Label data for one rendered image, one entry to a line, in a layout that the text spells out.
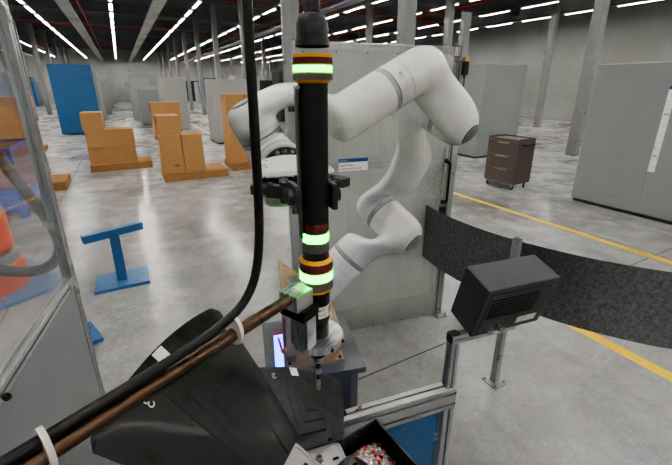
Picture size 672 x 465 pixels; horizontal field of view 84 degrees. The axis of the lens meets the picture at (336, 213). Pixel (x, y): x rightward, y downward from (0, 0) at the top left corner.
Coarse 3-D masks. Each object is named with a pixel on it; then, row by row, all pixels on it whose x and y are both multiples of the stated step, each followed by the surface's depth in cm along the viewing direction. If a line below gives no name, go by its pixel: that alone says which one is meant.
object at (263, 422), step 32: (192, 320) 53; (224, 352) 53; (192, 384) 48; (224, 384) 50; (256, 384) 53; (128, 416) 41; (160, 416) 43; (192, 416) 46; (224, 416) 48; (256, 416) 50; (96, 448) 38; (128, 448) 40; (160, 448) 42; (192, 448) 44; (224, 448) 47; (256, 448) 49; (288, 448) 51
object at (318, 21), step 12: (312, 0) 38; (312, 12) 38; (300, 24) 38; (312, 24) 38; (324, 24) 39; (300, 36) 39; (312, 36) 38; (324, 36) 39; (324, 300) 49; (324, 312) 49; (324, 324) 50; (324, 336) 51
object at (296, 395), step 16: (272, 368) 82; (288, 368) 83; (272, 384) 77; (288, 384) 77; (304, 384) 78; (336, 384) 83; (288, 400) 73; (304, 400) 73; (320, 400) 74; (336, 400) 75; (288, 416) 69; (304, 416) 69; (320, 416) 69; (336, 416) 70; (304, 432) 65; (320, 432) 66; (336, 432) 66; (304, 448) 62
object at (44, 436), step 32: (256, 96) 35; (256, 128) 36; (256, 160) 36; (256, 192) 37; (256, 224) 38; (256, 256) 39; (224, 320) 37; (192, 352) 35; (128, 384) 30; (32, 448) 25
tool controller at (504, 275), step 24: (480, 264) 112; (504, 264) 113; (528, 264) 114; (480, 288) 105; (504, 288) 104; (528, 288) 107; (552, 288) 111; (456, 312) 117; (480, 312) 107; (504, 312) 110; (528, 312) 115
